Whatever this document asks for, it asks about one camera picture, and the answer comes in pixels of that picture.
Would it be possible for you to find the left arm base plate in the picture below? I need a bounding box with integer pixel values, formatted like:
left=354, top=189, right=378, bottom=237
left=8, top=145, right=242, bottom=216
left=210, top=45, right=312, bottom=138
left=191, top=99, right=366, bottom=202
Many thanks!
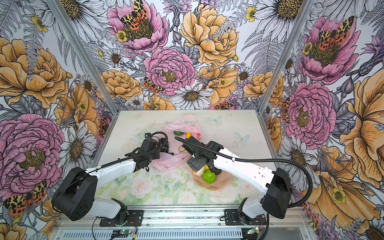
left=99, top=210, right=144, bottom=227

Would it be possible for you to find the pink plastic bag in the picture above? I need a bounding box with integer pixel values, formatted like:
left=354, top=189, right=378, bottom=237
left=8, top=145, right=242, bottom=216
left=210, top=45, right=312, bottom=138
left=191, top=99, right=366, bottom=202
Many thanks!
left=152, top=115, right=201, bottom=172

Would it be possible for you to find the left black corrugated cable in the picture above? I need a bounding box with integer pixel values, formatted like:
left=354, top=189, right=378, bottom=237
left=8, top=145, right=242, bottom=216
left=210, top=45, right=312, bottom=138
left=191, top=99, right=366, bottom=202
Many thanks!
left=52, top=131, right=169, bottom=208

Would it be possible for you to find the right black corrugated cable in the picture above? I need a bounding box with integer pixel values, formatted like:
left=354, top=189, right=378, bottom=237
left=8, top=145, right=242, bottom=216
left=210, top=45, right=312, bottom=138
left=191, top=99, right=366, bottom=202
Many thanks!
left=174, top=136, right=313, bottom=240

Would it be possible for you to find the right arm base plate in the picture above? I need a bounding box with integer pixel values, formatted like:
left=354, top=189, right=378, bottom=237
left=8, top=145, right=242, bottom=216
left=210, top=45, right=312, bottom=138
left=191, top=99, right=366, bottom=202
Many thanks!
left=220, top=209, right=267, bottom=226

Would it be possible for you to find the green circuit board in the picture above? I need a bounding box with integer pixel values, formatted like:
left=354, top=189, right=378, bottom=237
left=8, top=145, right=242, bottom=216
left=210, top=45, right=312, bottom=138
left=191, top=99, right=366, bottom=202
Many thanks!
left=111, top=229, right=132, bottom=239

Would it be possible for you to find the white perforated cable duct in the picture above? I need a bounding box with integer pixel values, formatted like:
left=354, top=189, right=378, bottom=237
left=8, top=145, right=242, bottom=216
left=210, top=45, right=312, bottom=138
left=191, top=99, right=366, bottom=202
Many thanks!
left=57, top=228, right=243, bottom=240

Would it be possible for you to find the right aluminium corner post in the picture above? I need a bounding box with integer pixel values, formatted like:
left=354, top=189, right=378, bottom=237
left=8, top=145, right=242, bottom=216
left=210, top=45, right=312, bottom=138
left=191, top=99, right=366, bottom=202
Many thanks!
left=258, top=0, right=315, bottom=115

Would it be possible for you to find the yellow fake banana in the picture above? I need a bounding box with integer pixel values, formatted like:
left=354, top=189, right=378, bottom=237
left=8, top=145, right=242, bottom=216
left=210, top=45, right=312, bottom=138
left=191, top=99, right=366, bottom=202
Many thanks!
left=182, top=133, right=191, bottom=152

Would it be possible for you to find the green fake fruit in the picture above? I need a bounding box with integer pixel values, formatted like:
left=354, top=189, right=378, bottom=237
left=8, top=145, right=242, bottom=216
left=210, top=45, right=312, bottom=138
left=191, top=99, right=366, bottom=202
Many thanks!
left=202, top=170, right=216, bottom=184

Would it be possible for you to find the beige fake fruit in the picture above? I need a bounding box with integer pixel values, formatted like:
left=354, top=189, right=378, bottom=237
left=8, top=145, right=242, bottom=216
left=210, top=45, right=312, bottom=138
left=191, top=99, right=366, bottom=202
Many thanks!
left=193, top=168, right=205, bottom=177

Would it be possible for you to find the left aluminium corner post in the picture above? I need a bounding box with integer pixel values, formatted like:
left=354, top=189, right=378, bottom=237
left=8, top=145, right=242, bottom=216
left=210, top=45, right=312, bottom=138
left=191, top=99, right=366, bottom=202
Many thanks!
left=47, top=1, right=120, bottom=117

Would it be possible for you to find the black corrugated cable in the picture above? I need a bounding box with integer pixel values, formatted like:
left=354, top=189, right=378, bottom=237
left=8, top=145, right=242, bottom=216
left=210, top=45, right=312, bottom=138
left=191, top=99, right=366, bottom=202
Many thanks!
left=174, top=136, right=313, bottom=240
left=52, top=131, right=169, bottom=208

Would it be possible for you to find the aluminium corner post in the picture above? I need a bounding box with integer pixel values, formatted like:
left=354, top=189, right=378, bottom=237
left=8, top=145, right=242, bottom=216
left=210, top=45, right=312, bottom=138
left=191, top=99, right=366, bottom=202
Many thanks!
left=47, top=1, right=120, bottom=117
left=258, top=0, right=315, bottom=115

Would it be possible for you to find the aluminium front rail frame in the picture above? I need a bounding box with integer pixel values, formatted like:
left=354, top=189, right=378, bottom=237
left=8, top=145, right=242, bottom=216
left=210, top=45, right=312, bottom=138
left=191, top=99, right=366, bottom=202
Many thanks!
left=51, top=205, right=317, bottom=240

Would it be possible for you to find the pink scalloped bowl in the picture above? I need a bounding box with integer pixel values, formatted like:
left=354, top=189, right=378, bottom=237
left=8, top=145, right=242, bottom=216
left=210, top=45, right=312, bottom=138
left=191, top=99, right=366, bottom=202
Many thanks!
left=189, top=166, right=232, bottom=191

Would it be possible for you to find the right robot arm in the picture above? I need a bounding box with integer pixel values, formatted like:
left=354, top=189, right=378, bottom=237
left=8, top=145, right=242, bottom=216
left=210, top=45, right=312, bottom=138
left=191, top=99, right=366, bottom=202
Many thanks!
left=175, top=137, right=293, bottom=225

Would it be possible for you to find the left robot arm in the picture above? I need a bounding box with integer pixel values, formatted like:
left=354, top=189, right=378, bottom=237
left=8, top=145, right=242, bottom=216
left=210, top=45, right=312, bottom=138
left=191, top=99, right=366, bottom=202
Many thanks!
left=52, top=132, right=168, bottom=226

